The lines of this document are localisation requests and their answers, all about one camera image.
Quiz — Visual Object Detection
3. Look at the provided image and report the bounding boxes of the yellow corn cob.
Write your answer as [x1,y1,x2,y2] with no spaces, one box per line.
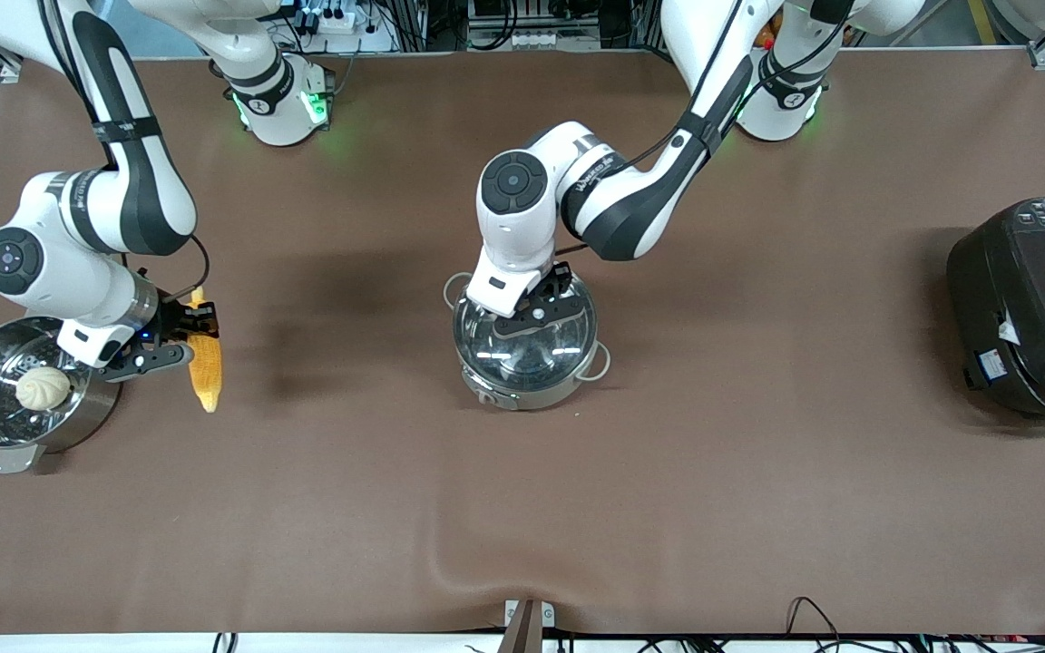
[189,288,224,414]

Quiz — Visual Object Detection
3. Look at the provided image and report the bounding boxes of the steel steamer pot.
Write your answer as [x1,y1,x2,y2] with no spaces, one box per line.
[0,316,122,474]

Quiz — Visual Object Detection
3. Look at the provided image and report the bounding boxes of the black cable bundle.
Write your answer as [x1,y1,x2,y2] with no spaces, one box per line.
[568,630,1045,653]

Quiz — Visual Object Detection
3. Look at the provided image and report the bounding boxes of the steel pot with loop handles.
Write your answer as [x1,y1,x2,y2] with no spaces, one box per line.
[444,270,612,412]

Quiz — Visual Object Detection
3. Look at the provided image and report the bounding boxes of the black looping floor cable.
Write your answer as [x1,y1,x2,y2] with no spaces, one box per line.
[786,597,841,647]

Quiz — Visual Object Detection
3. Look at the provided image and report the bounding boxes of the glass pot lid with knob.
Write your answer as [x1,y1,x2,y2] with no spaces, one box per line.
[453,268,598,386]

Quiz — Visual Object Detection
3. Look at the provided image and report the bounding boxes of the brown table mat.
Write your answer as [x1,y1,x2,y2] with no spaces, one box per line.
[0,50,1045,636]

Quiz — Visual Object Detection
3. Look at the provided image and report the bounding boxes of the white steamed bun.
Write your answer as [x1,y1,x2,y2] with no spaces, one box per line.
[15,366,73,412]

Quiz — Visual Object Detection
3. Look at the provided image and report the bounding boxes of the white power strip with plugs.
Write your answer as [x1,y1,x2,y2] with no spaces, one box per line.
[300,5,399,54]

